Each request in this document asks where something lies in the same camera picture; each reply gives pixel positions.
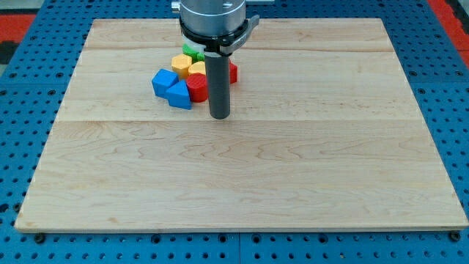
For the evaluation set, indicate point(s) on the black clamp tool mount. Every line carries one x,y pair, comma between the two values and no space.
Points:
224,45

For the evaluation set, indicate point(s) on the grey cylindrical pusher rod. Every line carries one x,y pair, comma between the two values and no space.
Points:
217,73

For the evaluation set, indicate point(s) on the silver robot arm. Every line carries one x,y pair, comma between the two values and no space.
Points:
217,28

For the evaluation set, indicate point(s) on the red circle block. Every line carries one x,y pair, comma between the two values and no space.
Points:
197,87

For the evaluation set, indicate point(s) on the wooden board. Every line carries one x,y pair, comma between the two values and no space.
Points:
324,135

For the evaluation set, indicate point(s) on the red block behind rod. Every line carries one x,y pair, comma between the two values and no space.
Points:
233,73

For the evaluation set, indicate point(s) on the yellow heart block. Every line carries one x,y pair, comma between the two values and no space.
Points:
197,68

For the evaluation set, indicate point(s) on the green block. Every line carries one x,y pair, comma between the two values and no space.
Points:
195,55

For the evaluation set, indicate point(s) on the yellow hexagon block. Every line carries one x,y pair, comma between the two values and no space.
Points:
180,65

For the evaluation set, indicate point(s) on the blue triangle block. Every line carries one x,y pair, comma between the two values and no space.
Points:
178,95

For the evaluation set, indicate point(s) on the blue cube block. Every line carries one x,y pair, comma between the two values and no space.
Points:
163,80

